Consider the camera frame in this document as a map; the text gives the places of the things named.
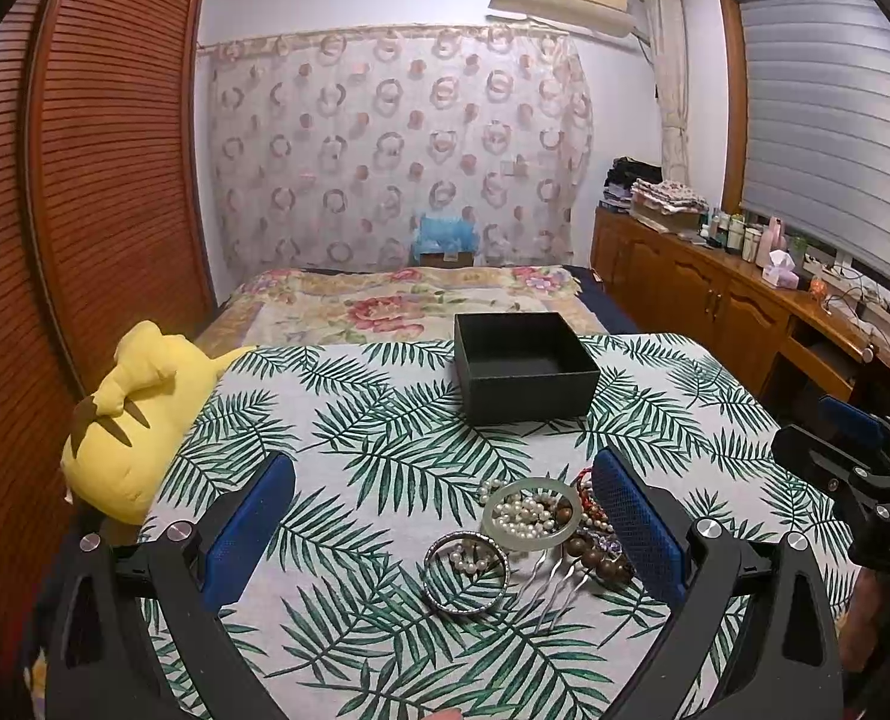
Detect long wooden sideboard cabinet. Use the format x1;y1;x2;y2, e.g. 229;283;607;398
591;208;890;421

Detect pale green jade bangle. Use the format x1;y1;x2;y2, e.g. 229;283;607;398
479;478;583;553

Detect cosmetic jars group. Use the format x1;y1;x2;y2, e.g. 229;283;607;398
700;210;762;262

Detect brown wooden bead bracelet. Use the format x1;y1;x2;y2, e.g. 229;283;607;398
553;502;639;589

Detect pink bottle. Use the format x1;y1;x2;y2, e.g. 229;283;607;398
756;216;785;268

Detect palm leaf print tablecloth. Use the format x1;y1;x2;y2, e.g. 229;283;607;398
26;331;863;720

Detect silver rhinestone bangle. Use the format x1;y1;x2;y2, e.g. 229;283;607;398
420;532;511;617

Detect cream side curtain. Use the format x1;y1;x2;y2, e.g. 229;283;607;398
643;0;691;184

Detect pink tissue box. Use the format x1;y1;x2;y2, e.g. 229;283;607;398
762;249;799;291

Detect stack of folded clothes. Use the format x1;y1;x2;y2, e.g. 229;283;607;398
600;156;710;234

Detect yellow plush toy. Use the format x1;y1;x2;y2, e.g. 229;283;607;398
61;320;250;525

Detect silver hair comb purple flowers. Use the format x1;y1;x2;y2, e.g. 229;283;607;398
511;528;634;632

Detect grey zebra window blind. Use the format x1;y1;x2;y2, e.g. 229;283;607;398
736;0;890;283

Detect brown louvered wardrobe door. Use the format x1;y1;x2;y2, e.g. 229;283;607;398
0;0;215;686

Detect floral bedspread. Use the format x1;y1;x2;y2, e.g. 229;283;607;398
196;265;604;356

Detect white pearl necklace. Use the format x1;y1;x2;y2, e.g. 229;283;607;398
477;478;575;543

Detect pink ring pattern curtain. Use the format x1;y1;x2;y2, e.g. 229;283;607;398
205;25;595;280

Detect blue plush item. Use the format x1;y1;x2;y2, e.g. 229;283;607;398
412;215;479;257

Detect red braided cord bracelet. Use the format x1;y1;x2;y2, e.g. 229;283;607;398
573;464;618;535

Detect black open jewelry box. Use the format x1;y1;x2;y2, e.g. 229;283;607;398
454;312;600;426

